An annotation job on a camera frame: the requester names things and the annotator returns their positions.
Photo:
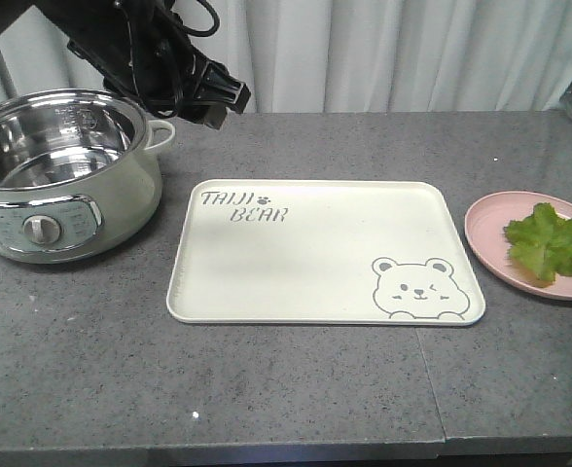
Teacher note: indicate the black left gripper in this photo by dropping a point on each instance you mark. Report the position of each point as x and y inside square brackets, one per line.
[158, 67]

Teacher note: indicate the green lettuce leaf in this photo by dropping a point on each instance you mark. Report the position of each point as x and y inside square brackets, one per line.
[541, 244]

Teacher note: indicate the pink round plate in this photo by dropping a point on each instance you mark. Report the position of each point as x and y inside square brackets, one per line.
[484, 224]

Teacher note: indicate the cream bear serving tray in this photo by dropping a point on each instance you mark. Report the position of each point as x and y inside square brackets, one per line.
[322, 252]

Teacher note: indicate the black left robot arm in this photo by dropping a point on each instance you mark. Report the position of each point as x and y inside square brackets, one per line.
[68, 16]

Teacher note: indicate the pale green electric pot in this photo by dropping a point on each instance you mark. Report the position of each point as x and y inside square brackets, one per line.
[79, 173]

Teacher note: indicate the white pleated curtain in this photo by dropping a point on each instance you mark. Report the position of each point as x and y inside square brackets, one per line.
[390, 56]

